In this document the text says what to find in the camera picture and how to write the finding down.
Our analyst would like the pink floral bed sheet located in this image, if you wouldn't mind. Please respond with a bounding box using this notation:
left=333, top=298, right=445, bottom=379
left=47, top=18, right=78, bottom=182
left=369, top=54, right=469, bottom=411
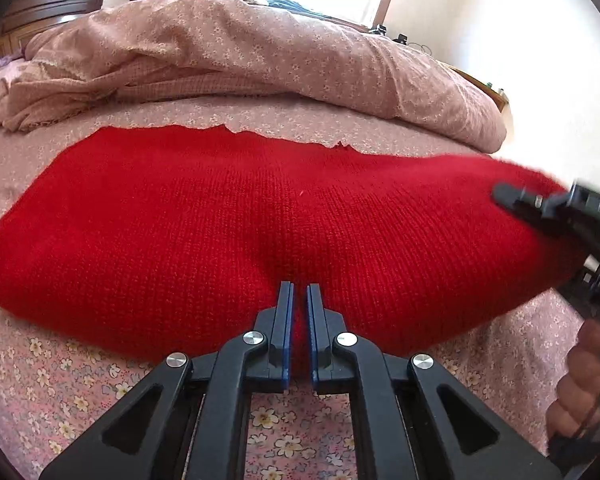
left=0, top=95, right=598, bottom=480

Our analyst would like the red knitted sweater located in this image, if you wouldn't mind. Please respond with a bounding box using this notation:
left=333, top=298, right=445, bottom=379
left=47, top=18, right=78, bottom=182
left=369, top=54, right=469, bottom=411
left=0, top=125, right=596, bottom=378

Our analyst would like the dark blue clothes pile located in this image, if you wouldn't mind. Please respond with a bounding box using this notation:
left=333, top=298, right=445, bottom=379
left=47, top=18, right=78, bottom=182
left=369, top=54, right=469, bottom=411
left=265, top=0, right=321, bottom=13

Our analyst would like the person's right hand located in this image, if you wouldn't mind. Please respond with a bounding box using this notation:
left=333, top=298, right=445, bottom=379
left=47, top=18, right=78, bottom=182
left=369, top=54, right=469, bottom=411
left=546, top=317, right=600, bottom=442

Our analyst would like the dark wooden headboard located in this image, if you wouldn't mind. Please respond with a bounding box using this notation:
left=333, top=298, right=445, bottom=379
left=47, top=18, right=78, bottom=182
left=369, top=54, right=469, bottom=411
left=0, top=0, right=108, bottom=78

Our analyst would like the pink floral duvet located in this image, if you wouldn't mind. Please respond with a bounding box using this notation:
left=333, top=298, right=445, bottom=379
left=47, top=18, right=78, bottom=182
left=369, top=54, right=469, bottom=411
left=0, top=0, right=508, bottom=153

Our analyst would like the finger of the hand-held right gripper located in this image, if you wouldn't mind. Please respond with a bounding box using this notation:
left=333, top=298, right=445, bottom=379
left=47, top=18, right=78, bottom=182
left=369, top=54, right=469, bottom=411
left=492, top=182, right=578, bottom=238

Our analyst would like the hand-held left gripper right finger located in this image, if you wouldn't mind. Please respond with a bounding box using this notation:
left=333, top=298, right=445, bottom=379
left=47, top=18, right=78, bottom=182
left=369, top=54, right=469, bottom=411
left=306, top=284, right=563, bottom=480

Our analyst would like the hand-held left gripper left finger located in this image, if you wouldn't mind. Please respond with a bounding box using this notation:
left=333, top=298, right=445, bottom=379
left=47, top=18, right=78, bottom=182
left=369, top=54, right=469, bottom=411
left=39, top=281, right=296, bottom=480

